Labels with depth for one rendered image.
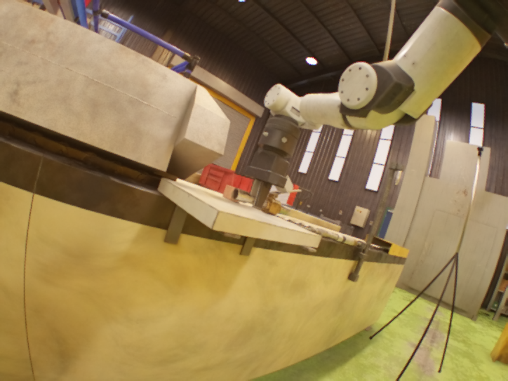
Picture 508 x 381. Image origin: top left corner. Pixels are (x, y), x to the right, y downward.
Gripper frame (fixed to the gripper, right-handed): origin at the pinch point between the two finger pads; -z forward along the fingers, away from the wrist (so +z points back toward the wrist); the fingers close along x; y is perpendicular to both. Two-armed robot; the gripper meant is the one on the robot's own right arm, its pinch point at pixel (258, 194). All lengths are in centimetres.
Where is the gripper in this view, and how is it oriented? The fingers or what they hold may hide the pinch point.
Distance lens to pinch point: 57.5
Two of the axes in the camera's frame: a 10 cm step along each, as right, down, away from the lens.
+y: -7.1, -2.8, -6.5
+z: 3.6, -9.3, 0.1
